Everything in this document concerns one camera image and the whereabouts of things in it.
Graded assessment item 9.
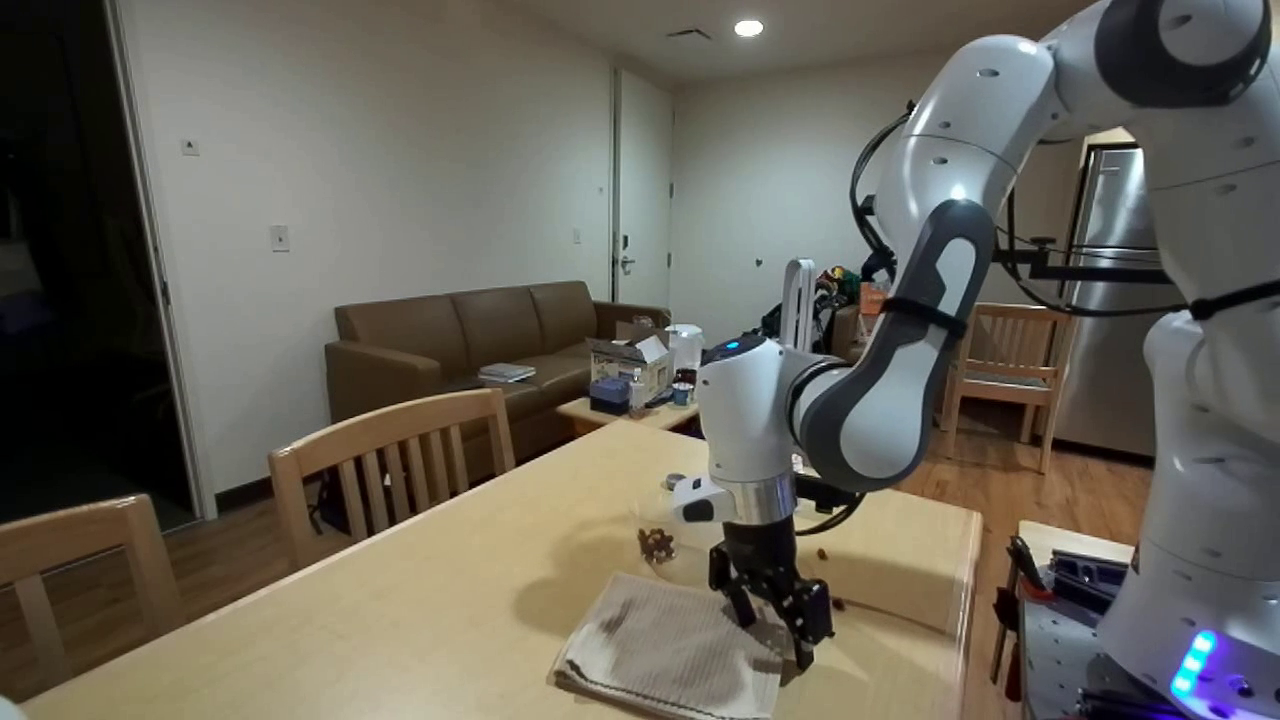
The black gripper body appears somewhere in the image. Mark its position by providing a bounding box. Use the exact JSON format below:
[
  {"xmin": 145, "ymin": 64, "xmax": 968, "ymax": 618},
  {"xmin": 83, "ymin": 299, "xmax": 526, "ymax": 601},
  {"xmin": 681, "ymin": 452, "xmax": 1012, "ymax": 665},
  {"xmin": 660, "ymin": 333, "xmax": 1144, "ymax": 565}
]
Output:
[{"xmin": 726, "ymin": 517, "xmax": 803, "ymax": 601}]

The white grey cloth towel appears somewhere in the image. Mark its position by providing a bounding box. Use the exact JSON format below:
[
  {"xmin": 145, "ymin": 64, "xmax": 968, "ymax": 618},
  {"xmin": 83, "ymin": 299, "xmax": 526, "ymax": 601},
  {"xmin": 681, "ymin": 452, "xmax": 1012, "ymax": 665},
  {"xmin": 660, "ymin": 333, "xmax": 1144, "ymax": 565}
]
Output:
[{"xmin": 550, "ymin": 567, "xmax": 810, "ymax": 720}]

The small brown object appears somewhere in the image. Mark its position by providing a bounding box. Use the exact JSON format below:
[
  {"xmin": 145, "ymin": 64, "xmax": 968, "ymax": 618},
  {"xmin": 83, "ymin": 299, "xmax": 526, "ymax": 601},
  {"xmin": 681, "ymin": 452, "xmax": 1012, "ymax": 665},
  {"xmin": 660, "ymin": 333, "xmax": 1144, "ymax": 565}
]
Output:
[{"xmin": 633, "ymin": 519, "xmax": 681, "ymax": 571}]

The low wooden coffee table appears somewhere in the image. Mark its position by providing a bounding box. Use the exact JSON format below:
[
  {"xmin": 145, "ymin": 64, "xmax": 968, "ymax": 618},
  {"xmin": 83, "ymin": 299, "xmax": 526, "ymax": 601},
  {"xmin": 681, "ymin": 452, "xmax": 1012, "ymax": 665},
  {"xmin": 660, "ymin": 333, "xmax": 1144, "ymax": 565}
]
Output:
[{"xmin": 552, "ymin": 388, "xmax": 708, "ymax": 440}]

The clear storage box with items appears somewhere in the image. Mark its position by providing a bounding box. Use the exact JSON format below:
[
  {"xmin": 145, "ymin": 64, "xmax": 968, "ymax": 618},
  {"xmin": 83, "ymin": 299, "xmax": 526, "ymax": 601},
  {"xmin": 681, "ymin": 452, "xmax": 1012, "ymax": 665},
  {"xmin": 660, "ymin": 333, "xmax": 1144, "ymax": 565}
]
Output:
[{"xmin": 585, "ymin": 333, "xmax": 681, "ymax": 420}]

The white upright stand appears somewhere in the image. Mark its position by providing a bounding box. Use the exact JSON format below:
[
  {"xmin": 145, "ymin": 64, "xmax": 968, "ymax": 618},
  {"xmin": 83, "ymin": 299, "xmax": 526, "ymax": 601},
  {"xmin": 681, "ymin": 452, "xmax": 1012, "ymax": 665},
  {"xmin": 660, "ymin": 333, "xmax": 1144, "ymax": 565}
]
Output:
[{"xmin": 776, "ymin": 252, "xmax": 826, "ymax": 357}]

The grey item on sofa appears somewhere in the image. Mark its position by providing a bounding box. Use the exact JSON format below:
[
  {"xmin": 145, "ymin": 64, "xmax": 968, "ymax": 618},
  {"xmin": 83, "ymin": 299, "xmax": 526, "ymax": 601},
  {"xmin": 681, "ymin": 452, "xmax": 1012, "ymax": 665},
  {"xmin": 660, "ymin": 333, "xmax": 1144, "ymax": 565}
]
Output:
[{"xmin": 473, "ymin": 361, "xmax": 540, "ymax": 390}]

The wooden armchair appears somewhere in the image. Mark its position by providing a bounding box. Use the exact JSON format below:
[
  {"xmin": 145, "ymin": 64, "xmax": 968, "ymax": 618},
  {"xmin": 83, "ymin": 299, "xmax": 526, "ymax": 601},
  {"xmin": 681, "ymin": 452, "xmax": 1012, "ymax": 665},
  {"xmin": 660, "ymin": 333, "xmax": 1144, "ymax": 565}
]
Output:
[{"xmin": 935, "ymin": 299, "xmax": 1072, "ymax": 481}]

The wooden slat-back chair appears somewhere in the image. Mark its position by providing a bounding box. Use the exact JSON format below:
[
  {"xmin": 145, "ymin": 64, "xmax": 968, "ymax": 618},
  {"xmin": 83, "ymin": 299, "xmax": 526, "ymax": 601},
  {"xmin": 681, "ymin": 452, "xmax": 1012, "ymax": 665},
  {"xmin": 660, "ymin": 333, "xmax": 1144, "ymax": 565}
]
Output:
[
  {"xmin": 264, "ymin": 383, "xmax": 519, "ymax": 571},
  {"xmin": 0, "ymin": 489, "xmax": 190, "ymax": 709}
]

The brown leather sofa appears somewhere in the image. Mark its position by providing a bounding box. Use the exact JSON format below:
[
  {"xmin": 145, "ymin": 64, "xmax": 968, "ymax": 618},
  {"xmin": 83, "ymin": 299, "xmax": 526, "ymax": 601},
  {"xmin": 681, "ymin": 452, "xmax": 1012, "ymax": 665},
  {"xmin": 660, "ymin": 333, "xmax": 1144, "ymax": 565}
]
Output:
[{"xmin": 322, "ymin": 276, "xmax": 677, "ymax": 467}]

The white door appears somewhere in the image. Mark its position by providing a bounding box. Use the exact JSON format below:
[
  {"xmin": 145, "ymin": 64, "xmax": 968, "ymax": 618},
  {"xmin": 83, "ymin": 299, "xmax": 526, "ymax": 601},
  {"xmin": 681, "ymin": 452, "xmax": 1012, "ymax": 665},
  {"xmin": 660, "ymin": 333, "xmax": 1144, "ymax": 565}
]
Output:
[{"xmin": 613, "ymin": 68, "xmax": 681, "ymax": 318}]

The stainless steel refrigerator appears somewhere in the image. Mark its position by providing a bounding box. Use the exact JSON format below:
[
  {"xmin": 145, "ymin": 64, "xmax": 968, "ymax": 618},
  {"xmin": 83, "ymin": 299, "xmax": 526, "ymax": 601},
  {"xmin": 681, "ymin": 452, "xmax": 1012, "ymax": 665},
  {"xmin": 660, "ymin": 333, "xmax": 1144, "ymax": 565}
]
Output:
[{"xmin": 1053, "ymin": 127, "xmax": 1189, "ymax": 465}]

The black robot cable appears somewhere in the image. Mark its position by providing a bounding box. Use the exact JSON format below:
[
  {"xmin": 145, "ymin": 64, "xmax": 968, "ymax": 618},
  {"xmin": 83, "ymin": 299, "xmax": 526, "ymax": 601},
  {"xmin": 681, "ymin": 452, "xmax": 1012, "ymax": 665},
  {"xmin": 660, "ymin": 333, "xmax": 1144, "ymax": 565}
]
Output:
[{"xmin": 844, "ymin": 101, "xmax": 928, "ymax": 286}]

